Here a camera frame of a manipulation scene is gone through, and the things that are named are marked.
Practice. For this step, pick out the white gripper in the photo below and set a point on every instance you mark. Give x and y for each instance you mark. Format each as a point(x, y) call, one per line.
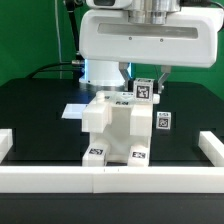
point(189, 38)

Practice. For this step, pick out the white tagged cube nut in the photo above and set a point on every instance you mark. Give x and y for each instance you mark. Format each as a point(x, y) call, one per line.
point(143, 89)
point(163, 120)

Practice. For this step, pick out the white chair seat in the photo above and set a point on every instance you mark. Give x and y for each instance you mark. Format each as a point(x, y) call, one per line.
point(120, 143)

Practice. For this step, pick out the white chair back frame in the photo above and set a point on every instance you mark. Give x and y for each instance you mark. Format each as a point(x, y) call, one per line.
point(120, 110)

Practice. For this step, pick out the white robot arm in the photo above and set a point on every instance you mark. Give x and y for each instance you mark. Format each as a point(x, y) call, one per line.
point(154, 12)

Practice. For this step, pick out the white sheet with tags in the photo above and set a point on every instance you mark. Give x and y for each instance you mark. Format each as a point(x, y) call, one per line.
point(73, 111)

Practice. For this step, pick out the white right fence bar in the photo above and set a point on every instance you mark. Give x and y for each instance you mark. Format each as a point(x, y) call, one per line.
point(212, 147)

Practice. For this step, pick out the white fence bar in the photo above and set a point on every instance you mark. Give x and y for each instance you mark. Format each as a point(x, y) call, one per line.
point(212, 147)
point(6, 142)
point(57, 179)

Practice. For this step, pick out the white front fence bar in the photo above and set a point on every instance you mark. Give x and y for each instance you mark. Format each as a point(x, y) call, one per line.
point(57, 179)

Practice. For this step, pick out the white left fence bar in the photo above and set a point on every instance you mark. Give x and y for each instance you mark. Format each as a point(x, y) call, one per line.
point(6, 142)

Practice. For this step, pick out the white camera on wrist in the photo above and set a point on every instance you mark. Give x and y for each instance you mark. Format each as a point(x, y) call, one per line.
point(116, 4)

